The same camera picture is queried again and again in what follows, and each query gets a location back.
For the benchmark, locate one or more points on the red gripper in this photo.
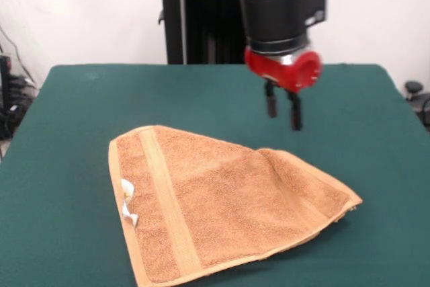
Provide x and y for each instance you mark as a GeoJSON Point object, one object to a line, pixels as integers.
{"type": "Point", "coordinates": [285, 70]}

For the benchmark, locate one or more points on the orange terry towel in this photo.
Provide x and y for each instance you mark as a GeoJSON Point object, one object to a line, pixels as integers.
{"type": "Point", "coordinates": [218, 206]}

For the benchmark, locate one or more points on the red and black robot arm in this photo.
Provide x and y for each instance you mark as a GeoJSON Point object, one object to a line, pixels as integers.
{"type": "Point", "coordinates": [279, 4]}

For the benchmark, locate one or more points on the black office chair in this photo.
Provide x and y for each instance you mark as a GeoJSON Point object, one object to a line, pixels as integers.
{"type": "Point", "coordinates": [418, 99]}

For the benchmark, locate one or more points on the dark green table cloth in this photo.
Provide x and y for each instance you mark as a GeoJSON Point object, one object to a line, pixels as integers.
{"type": "Point", "coordinates": [67, 132]}

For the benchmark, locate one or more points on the black electronics box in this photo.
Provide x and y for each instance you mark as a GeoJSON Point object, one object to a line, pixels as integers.
{"type": "Point", "coordinates": [4, 92]}

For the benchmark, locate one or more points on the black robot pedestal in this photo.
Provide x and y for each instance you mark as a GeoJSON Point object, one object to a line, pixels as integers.
{"type": "Point", "coordinates": [201, 25]}

